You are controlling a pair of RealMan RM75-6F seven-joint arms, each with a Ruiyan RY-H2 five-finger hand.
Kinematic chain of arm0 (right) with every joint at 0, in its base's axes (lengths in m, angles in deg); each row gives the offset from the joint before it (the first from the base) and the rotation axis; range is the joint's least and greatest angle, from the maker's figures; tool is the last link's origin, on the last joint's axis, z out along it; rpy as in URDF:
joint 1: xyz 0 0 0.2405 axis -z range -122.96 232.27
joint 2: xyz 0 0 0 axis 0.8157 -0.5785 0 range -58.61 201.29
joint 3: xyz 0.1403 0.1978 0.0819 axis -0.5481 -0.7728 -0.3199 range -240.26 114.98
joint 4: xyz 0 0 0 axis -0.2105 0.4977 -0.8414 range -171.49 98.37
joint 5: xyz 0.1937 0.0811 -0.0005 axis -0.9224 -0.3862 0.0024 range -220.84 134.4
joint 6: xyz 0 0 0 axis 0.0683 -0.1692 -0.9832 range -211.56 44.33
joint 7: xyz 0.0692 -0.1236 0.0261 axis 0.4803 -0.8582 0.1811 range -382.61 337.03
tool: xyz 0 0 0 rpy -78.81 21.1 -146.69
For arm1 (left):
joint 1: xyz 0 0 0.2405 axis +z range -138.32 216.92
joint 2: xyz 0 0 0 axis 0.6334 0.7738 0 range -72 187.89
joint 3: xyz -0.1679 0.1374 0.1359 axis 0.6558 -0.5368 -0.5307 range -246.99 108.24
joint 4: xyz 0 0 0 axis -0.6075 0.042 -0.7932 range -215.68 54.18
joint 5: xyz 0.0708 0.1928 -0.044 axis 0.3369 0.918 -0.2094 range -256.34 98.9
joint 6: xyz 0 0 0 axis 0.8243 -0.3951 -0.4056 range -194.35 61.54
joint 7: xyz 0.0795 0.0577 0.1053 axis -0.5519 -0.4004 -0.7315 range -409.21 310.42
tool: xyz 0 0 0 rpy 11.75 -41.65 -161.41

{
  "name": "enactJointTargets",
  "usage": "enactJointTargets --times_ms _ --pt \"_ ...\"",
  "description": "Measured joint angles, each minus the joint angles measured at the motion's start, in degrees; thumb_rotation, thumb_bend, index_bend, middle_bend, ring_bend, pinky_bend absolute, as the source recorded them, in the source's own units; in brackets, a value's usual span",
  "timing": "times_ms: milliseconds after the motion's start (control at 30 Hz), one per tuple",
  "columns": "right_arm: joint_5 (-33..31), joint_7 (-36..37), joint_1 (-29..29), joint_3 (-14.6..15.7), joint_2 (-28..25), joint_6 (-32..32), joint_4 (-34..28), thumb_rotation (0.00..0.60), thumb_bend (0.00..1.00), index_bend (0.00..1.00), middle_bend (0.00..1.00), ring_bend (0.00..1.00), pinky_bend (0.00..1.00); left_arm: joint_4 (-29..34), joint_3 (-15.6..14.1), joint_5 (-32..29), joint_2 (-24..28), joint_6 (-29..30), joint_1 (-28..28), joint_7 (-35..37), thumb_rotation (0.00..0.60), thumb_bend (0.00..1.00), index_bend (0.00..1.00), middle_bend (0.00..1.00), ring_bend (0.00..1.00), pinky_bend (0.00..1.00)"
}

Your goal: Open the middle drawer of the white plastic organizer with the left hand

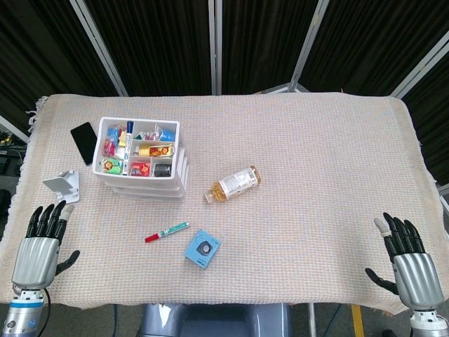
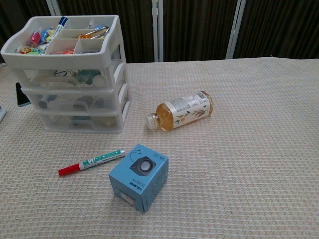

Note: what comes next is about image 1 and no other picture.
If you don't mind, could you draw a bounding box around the blue-capped white marker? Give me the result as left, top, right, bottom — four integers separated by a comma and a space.
121, 121, 135, 176

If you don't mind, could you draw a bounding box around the green lion snack packet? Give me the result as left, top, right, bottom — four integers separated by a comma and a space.
101, 158, 123, 176

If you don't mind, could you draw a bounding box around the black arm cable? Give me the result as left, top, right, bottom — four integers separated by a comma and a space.
42, 286, 53, 319

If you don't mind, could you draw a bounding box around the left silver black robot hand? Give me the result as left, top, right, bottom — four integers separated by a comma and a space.
12, 200, 81, 291

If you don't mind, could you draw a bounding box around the white table leg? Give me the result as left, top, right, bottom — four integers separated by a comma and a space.
307, 303, 318, 337

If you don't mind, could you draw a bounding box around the pink candy packet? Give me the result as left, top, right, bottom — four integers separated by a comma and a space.
102, 138, 119, 158

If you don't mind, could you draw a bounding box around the red-capped green marker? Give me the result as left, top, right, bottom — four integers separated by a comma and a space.
145, 221, 191, 244

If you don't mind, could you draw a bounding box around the black equipment with cables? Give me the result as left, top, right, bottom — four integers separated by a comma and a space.
0, 128, 29, 176

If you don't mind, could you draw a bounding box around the beige woven tablecloth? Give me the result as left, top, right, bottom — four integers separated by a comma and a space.
0, 91, 439, 315

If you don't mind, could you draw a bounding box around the amber tea bottle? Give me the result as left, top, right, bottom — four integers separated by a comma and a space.
203, 166, 262, 204

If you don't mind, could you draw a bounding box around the blue speaker box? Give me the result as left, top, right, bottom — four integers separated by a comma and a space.
185, 228, 222, 270

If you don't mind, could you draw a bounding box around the black smartphone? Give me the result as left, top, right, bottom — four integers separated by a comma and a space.
69, 121, 98, 166

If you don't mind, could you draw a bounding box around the white plastic drawer organizer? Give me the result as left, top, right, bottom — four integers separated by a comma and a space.
92, 117, 191, 204

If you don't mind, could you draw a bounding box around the white phone stand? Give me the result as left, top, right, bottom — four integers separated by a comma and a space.
41, 169, 81, 205

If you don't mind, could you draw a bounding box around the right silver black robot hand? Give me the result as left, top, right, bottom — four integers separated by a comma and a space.
364, 212, 445, 312

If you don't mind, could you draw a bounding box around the black curtain screen panel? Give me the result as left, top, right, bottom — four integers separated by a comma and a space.
290, 0, 449, 98
75, 0, 222, 96
389, 45, 449, 183
0, 0, 128, 141
213, 0, 330, 95

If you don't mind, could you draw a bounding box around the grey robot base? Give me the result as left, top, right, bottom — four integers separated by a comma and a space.
140, 303, 292, 337

